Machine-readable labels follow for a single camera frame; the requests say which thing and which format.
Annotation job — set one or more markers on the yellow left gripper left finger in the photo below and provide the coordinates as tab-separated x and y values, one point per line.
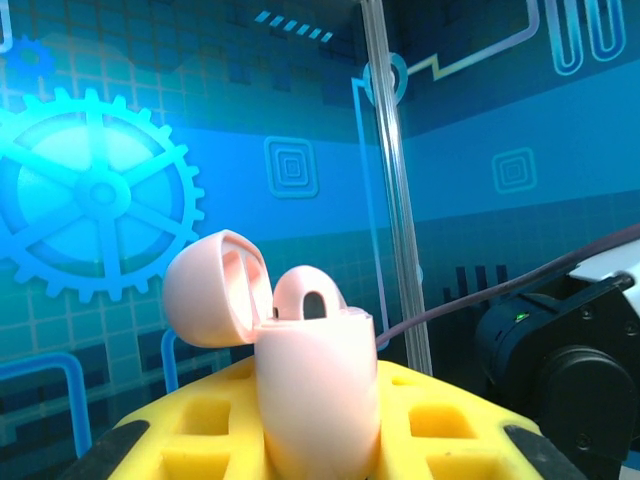
200	425

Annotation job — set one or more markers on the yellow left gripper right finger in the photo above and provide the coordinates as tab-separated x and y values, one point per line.
450	430

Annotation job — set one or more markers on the pink earbud charging case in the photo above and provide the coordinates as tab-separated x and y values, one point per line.
315	390

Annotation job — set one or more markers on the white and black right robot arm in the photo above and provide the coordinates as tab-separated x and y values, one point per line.
615	265

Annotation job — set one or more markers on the aluminium right frame post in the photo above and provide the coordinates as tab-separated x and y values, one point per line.
392	150

